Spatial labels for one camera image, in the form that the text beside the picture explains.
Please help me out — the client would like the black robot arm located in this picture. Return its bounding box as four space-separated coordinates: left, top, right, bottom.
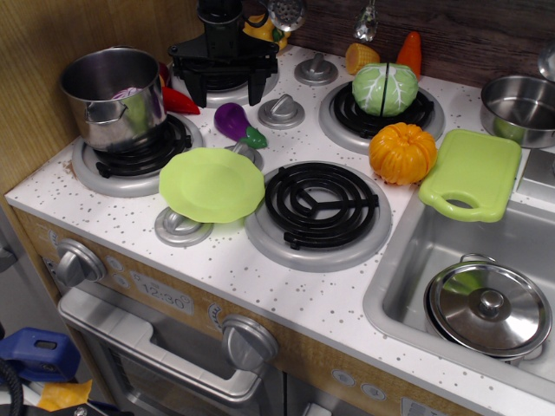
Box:
168 1 278 107

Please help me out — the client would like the toy corn cob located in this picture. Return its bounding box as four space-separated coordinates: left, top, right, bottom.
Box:
345 43 381 75

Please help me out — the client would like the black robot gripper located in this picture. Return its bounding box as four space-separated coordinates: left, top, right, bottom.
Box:
168 21 278 107

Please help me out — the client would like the hanging steel skimmer spoon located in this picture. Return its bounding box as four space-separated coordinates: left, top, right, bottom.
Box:
267 0 308 32

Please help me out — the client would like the light green plastic plate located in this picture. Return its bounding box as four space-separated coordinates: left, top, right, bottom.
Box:
159 147 265 224

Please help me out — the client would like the tall steel pot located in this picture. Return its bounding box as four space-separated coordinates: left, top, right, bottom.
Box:
60 47 167 153

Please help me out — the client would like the black cable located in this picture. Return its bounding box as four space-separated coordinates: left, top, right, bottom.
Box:
0 359 23 416

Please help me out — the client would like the steel pot with lid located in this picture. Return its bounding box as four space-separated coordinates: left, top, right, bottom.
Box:
423 253 553 366

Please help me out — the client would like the purple toy cabbage slice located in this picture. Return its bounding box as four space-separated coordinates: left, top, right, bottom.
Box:
112 87 142 100

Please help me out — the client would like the yellow toy bell pepper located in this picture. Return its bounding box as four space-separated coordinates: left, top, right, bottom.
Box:
243 14 291 50

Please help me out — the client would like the yellow cloth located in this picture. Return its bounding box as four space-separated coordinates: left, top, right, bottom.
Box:
37 380 93 412

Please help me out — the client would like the back right stove burner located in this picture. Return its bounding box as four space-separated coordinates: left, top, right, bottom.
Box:
318 82 446 155

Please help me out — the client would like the grey stove knob front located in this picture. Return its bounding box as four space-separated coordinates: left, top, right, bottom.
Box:
154 208 213 247

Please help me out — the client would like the grey stove knob centre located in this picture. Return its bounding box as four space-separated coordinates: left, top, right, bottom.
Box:
258 94 305 130

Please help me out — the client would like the grey stove knob under plate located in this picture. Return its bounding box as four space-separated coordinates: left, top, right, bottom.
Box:
226 142 264 171

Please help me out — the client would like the steel saucepan back right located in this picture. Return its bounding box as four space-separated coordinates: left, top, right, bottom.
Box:
480 75 554 148

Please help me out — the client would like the grey oven door handle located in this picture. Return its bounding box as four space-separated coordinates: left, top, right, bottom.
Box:
58 288 261 407

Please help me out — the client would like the blue clamp tool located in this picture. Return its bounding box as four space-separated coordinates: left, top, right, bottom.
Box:
1 328 81 382

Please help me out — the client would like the grey oven dial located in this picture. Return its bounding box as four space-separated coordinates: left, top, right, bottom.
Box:
55 238 108 287
222 314 279 376

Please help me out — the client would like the purple toy eggplant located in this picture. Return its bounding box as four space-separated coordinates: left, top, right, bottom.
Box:
214 102 268 149

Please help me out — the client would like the orange toy carrot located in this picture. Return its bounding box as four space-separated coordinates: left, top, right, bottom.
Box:
396 31 422 80

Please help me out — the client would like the grey stove knob back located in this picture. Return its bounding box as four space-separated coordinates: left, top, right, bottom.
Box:
294 53 338 86

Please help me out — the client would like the red toy chili pepper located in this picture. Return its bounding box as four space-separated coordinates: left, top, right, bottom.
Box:
159 62 200 115

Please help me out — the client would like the grey oven dial right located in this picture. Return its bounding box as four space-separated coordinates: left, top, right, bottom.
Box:
222 314 279 376

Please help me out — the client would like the hanging steel ladle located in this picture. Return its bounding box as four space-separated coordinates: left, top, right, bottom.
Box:
353 0 378 42

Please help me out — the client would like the front left stove burner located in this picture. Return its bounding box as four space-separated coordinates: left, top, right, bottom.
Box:
72 114 205 198

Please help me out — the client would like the green plastic cutting board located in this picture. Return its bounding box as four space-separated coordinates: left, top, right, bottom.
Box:
418 129 521 223

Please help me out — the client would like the front right stove burner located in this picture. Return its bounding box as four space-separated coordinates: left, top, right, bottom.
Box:
245 161 392 273

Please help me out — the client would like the grey oven dial left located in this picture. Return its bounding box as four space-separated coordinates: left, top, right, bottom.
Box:
55 238 108 287

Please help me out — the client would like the steel toy sink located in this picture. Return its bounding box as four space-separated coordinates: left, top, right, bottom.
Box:
363 197 554 400

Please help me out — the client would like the green toy cabbage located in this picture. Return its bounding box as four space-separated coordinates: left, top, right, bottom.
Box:
351 63 419 117

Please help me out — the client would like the orange toy pumpkin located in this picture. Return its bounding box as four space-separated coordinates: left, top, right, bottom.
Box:
369 122 438 185

